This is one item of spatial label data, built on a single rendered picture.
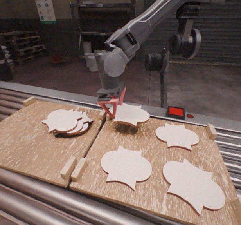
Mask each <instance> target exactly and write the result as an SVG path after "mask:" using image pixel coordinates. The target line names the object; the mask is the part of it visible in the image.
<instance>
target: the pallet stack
mask: <svg viewBox="0 0 241 225"><path fill-rule="evenodd" d="M30 33H34V36H31V34H30ZM22 34H23V36H22ZM38 35H39V34H38V31H13V32H6V33H0V44H1V46H5V47H7V48H6V49H5V50H7V51H9V53H8V54H9V55H11V56H10V57H9V58H8V59H12V60H13V61H12V62H13V63H14V64H15V63H17V64H18V65H22V64H25V63H28V62H31V61H33V60H36V59H39V58H41V57H43V53H42V51H41V50H43V49H46V47H45V45H41V44H40V40H41V39H40V36H38ZM33 38H35V39H36V40H33ZM33 42H35V43H36V44H33ZM40 46H41V48H37V47H40ZM35 52H37V53H35ZM37 55H39V57H38V58H35V59H34V57H36V56H37ZM27 59H29V61H26V62H23V61H24V60H27Z"/></svg>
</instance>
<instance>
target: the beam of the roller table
mask: <svg viewBox="0 0 241 225"><path fill-rule="evenodd" d="M0 89H5V90H9V91H15V92H20V93H25V94H31V95H36V96H42V97H46V98H52V99H57V100H62V101H67V102H73V103H79V104H83V105H89V106H94V107H100V108H102V107H101V106H100V105H99V104H98V103H97V98H98V97H94V96H87V95H82V94H76V93H69V92H64V91H57V90H52V89H46V88H41V87H34V86H29V85H22V84H17V83H11V82H4V81H0ZM123 103H125V104H127V105H132V106H141V109H142V110H145V111H147V112H148V113H149V117H152V118H157V119H162V120H168V121H172V122H178V123H184V124H190V125H197V126H202V127H207V125H208V124H212V125H213V127H214V129H215V130H220V131H225V132H231V133H236V134H241V121H235V120H229V119H224V118H217V117H212V116H206V115H200V114H194V113H189V112H185V120H181V119H177V118H171V117H167V109H164V108H159V107H152V106H147V105H141V104H135V103H129V102H122V104H123ZM105 105H106V106H107V108H108V109H110V108H111V107H112V106H113V105H111V104H105ZM188 114H191V115H193V116H194V118H188V117H187V115H188Z"/></svg>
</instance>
